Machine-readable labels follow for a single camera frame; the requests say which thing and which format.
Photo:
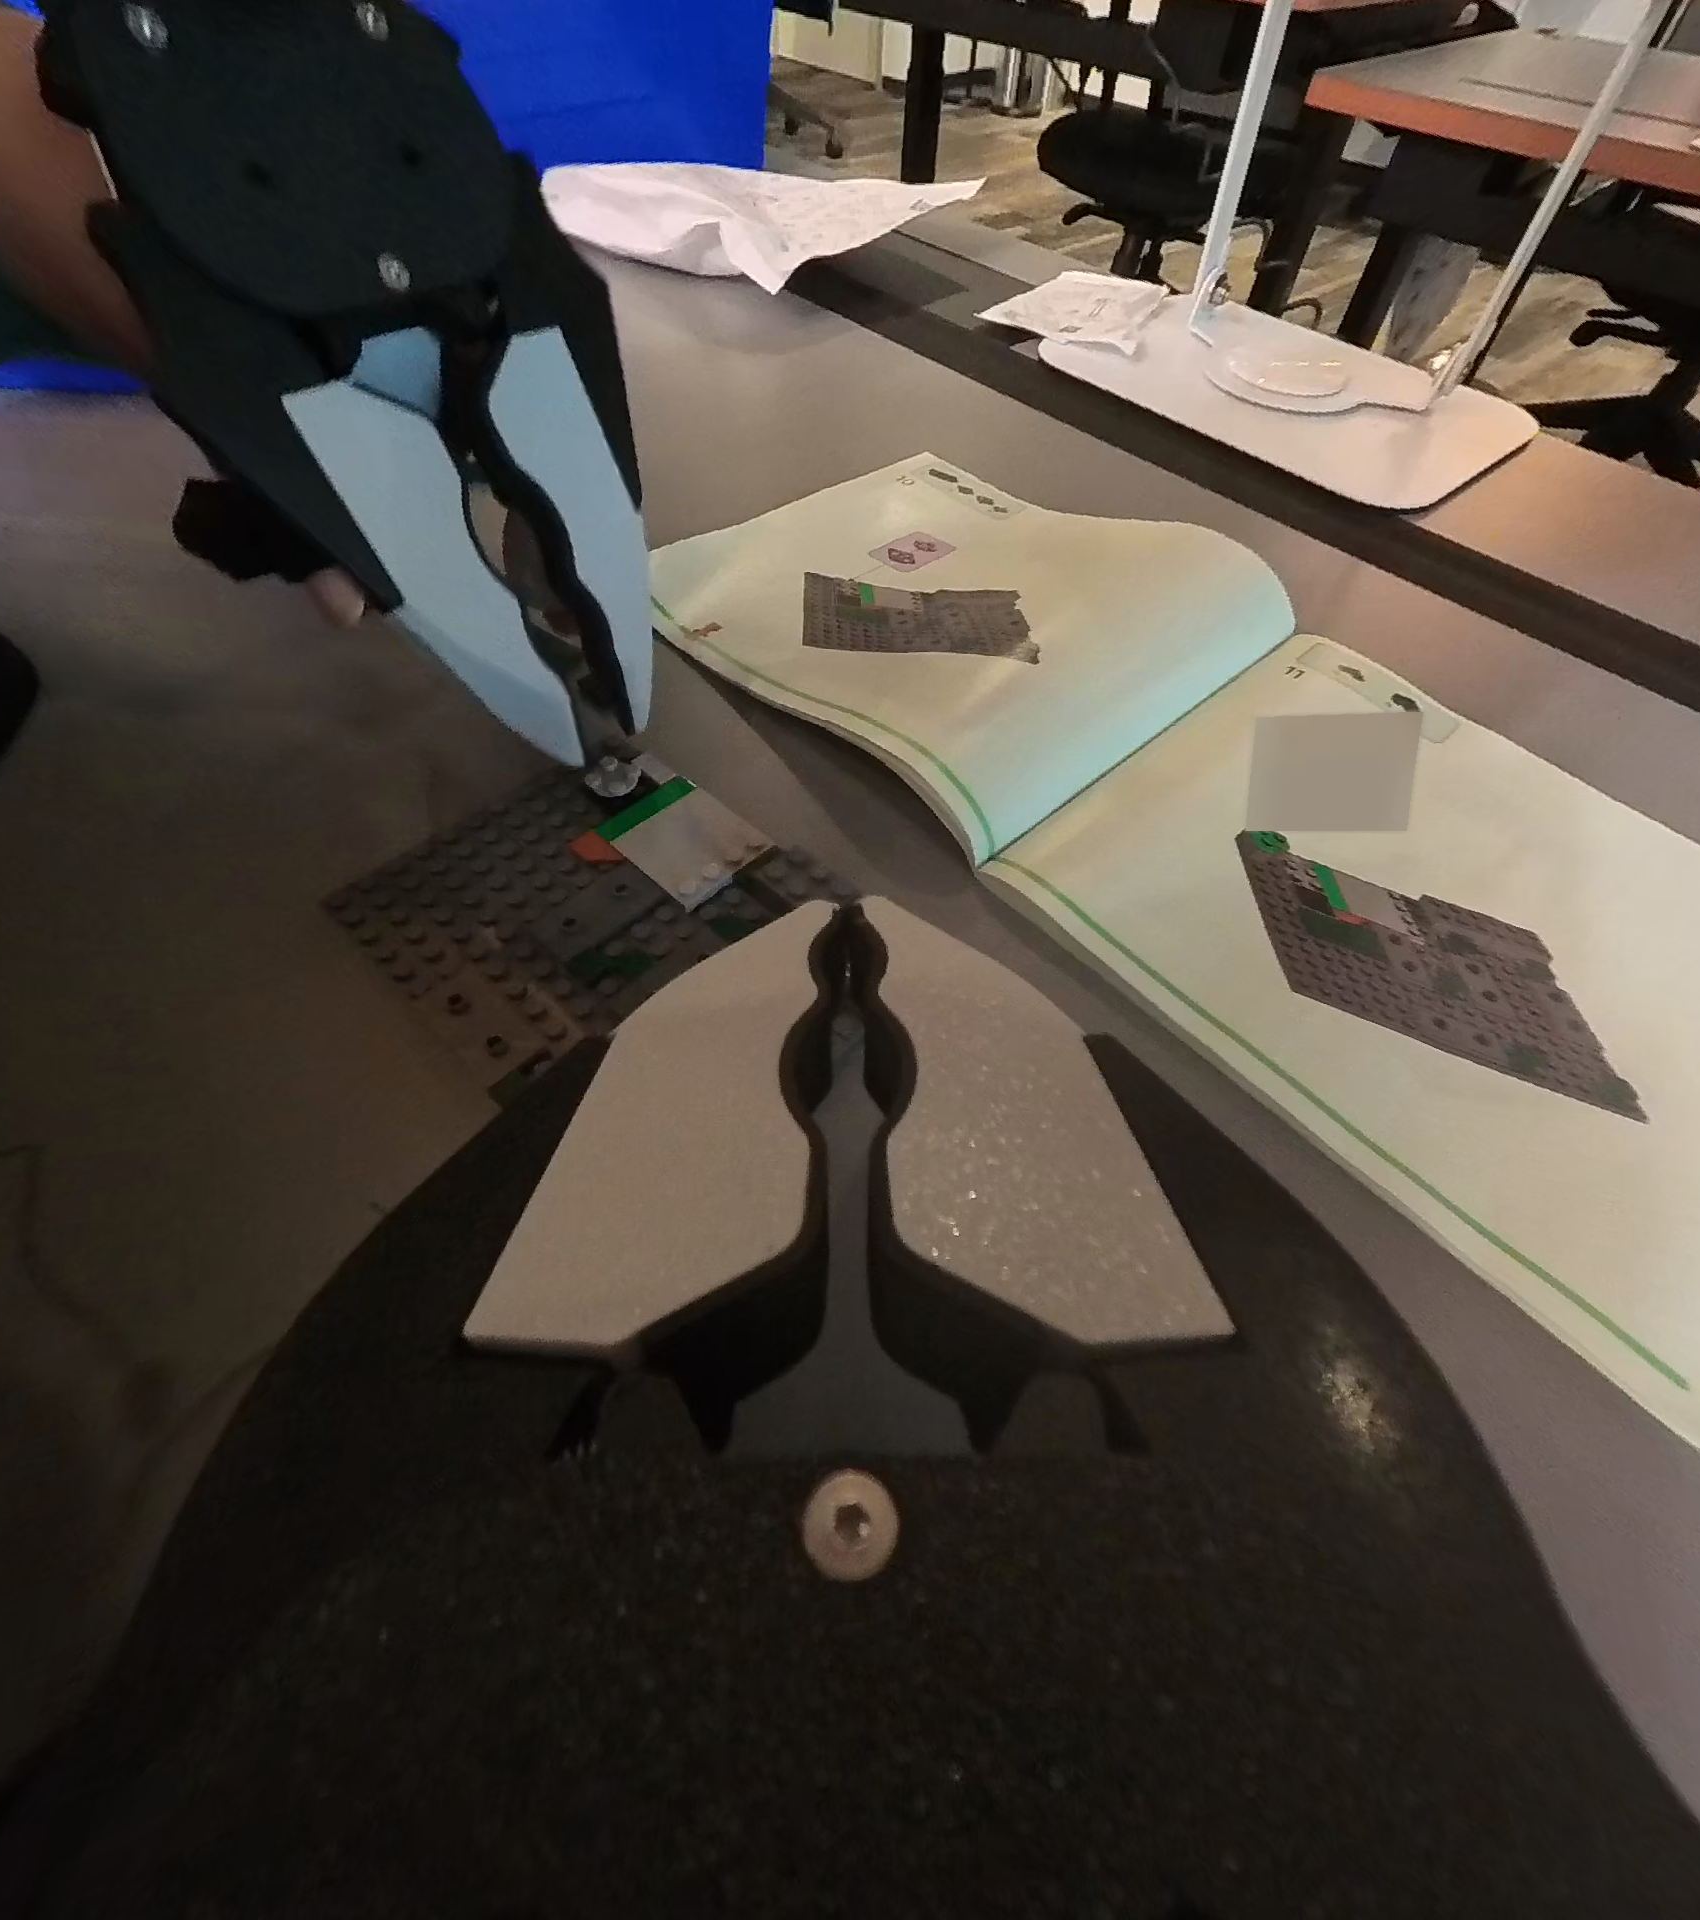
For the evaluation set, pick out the crumpled white paper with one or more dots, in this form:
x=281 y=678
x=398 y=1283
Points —
x=760 y=219

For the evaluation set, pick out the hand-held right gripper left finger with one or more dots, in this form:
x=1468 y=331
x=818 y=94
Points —
x=641 y=1184

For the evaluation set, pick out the person's left hand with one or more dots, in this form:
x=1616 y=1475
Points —
x=340 y=601

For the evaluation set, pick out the black office chair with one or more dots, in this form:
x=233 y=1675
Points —
x=1690 y=344
x=1121 y=164

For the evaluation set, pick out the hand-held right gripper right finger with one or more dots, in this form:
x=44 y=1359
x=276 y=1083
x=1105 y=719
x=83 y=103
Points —
x=1060 y=1200

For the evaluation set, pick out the open instruction booklet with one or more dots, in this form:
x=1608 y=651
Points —
x=1091 y=644

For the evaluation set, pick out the brown office table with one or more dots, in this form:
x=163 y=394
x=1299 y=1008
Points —
x=921 y=90
x=1540 y=105

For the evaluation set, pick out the grey studded building plate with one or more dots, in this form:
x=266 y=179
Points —
x=491 y=901

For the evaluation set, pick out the blue plastic bin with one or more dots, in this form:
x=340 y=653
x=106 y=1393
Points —
x=611 y=74

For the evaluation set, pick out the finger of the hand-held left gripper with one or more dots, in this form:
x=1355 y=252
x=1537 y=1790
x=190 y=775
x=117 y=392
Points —
x=588 y=480
x=401 y=511

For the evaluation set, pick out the white paper packet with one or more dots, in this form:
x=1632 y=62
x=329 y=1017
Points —
x=1075 y=311

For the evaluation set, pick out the grey desk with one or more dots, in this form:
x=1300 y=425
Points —
x=190 y=1051

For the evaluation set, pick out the small grey round stud piece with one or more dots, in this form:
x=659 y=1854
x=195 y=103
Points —
x=613 y=777

